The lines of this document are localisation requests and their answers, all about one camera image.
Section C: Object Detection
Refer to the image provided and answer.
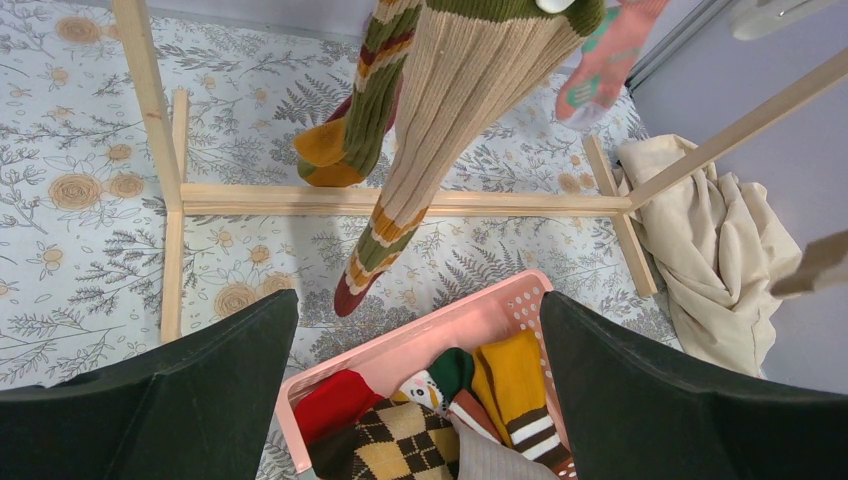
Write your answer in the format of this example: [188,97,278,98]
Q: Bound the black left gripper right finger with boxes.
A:
[540,291,847,479]

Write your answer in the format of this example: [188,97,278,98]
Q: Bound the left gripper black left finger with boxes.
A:
[1,290,298,479]

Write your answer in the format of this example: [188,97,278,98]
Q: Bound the mustard yellow striped sock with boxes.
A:
[471,330,571,474]

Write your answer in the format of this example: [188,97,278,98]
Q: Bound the red patterned sock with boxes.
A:
[294,370,383,445]

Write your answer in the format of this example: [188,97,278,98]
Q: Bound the grey sock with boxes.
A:
[450,415,557,480]

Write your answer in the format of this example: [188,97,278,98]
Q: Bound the dark green sock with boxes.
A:
[390,347,474,418]

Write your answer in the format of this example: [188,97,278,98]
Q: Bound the pink plastic basket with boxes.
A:
[275,269,570,479]

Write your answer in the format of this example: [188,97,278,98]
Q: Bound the brown argyle sock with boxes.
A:
[307,398,462,480]

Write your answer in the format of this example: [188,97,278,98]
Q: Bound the olive green striped sock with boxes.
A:
[292,1,422,187]

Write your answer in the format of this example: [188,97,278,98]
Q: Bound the beige crumpled cloth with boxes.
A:
[632,164,802,378]

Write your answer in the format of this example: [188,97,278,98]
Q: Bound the floral patterned mat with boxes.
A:
[1,1,677,389]

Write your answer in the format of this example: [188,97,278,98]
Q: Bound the cream sock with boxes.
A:
[770,230,847,298]

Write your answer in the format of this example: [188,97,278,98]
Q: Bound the pink sock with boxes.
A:
[555,0,668,130]

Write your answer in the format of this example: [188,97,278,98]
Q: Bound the wooden drying rack frame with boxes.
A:
[112,1,847,343]

